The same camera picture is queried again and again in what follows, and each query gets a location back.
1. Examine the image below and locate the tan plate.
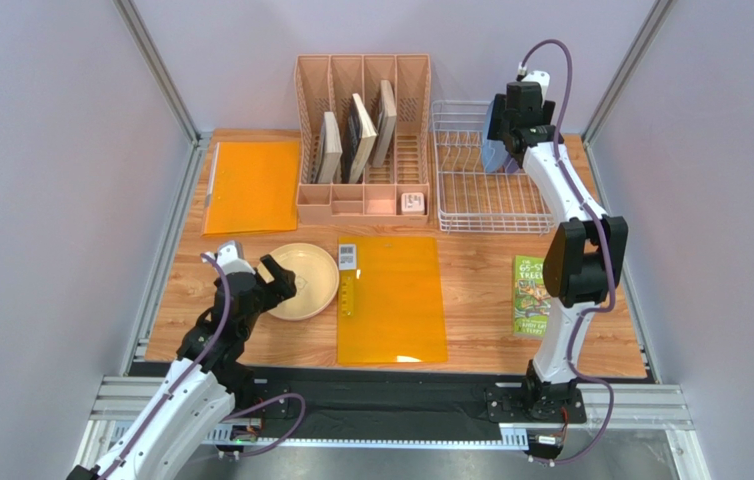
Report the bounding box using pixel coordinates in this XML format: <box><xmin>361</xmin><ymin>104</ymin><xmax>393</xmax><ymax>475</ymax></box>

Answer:
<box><xmin>269</xmin><ymin>243</ymin><xmax>340</xmax><ymax>321</ymax></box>

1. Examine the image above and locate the purple plate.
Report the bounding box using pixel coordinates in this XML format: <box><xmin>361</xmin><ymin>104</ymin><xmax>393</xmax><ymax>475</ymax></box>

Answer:
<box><xmin>503</xmin><ymin>158</ymin><xmax>523</xmax><ymax>174</ymax></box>

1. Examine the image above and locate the blue plate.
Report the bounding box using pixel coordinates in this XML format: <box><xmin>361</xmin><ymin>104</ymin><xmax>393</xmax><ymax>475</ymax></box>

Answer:
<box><xmin>480</xmin><ymin>109</ymin><xmax>512</xmax><ymax>174</ymax></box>

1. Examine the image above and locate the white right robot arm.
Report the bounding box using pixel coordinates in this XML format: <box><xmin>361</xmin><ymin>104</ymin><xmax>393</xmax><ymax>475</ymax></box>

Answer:
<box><xmin>486</xmin><ymin>71</ymin><xmax>628</xmax><ymax>416</ymax></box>

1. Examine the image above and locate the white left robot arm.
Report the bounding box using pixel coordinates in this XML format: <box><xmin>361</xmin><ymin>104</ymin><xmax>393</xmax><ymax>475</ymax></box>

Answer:
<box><xmin>68</xmin><ymin>246</ymin><xmax>297</xmax><ymax>479</ymax></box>

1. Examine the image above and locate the yellow ruler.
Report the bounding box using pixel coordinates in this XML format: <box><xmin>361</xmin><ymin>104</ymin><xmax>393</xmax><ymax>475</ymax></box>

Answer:
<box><xmin>338</xmin><ymin>270</ymin><xmax>356</xmax><ymax>318</ymax></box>

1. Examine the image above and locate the orange folder at left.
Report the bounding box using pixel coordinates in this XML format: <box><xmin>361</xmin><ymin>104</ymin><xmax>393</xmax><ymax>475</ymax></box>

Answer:
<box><xmin>201</xmin><ymin>140</ymin><xmax>300</xmax><ymax>237</ymax></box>

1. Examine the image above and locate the orange folder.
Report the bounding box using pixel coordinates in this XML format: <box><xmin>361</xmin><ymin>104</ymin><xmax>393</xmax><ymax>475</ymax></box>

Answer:
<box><xmin>201</xmin><ymin>140</ymin><xmax>300</xmax><ymax>237</ymax></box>
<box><xmin>337</xmin><ymin>236</ymin><xmax>448</xmax><ymax>366</ymax></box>

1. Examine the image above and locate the orange folder at centre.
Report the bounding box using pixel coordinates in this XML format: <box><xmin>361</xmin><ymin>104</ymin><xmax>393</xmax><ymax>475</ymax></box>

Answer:
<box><xmin>337</xmin><ymin>236</ymin><xmax>448</xmax><ymax>366</ymax></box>

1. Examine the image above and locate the right book in organizer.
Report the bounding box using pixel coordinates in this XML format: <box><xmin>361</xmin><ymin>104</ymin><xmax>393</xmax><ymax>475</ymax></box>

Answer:
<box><xmin>371</xmin><ymin>80</ymin><xmax>397</xmax><ymax>168</ymax></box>

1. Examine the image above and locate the book in organizer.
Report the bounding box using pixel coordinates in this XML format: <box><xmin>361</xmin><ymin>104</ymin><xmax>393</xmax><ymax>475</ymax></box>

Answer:
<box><xmin>371</xmin><ymin>80</ymin><xmax>397</xmax><ymax>168</ymax></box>
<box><xmin>343</xmin><ymin>93</ymin><xmax>377</xmax><ymax>184</ymax></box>
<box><xmin>314</xmin><ymin>111</ymin><xmax>342</xmax><ymax>184</ymax></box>

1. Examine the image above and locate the small white cube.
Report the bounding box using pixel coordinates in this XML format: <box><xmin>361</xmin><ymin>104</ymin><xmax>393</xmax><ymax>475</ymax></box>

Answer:
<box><xmin>399</xmin><ymin>192</ymin><xmax>426</xmax><ymax>215</ymax></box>

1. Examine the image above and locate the middle book in organizer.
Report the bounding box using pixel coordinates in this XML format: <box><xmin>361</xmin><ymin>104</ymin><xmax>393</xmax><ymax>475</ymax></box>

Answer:
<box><xmin>343</xmin><ymin>93</ymin><xmax>377</xmax><ymax>184</ymax></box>

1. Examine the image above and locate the left book in organizer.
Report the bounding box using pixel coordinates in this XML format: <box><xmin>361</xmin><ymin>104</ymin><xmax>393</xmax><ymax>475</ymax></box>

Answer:
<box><xmin>314</xmin><ymin>111</ymin><xmax>342</xmax><ymax>184</ymax></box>

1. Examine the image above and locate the green treehouse book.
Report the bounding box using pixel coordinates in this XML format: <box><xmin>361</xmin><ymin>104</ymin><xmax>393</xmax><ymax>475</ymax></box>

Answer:
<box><xmin>513</xmin><ymin>255</ymin><xmax>551</xmax><ymax>339</ymax></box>

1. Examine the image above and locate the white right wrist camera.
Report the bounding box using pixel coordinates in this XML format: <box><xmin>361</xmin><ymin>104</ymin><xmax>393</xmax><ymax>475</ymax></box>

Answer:
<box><xmin>516</xmin><ymin>63</ymin><xmax>551</xmax><ymax>99</ymax></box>

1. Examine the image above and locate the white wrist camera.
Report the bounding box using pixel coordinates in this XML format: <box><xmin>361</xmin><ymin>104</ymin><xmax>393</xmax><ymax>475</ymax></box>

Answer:
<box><xmin>516</xmin><ymin>63</ymin><xmax>551</xmax><ymax>99</ymax></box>
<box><xmin>215</xmin><ymin>241</ymin><xmax>255</xmax><ymax>275</ymax></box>

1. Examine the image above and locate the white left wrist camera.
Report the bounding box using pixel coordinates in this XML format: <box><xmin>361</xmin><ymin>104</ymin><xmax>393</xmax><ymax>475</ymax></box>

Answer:
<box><xmin>215</xmin><ymin>241</ymin><xmax>255</xmax><ymax>275</ymax></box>

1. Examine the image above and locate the white wire dish rack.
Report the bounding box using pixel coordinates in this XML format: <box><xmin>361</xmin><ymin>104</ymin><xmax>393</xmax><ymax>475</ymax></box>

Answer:
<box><xmin>430</xmin><ymin>100</ymin><xmax>554</xmax><ymax>235</ymax></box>

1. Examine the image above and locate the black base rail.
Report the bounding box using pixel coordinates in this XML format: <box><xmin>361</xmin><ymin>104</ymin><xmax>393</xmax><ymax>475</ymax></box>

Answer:
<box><xmin>130</xmin><ymin>362</ymin><xmax>588</xmax><ymax>442</ymax></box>

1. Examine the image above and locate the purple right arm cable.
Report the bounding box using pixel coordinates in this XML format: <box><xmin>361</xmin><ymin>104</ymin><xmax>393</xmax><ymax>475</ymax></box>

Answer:
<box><xmin>516</xmin><ymin>38</ymin><xmax>618</xmax><ymax>466</ymax></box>

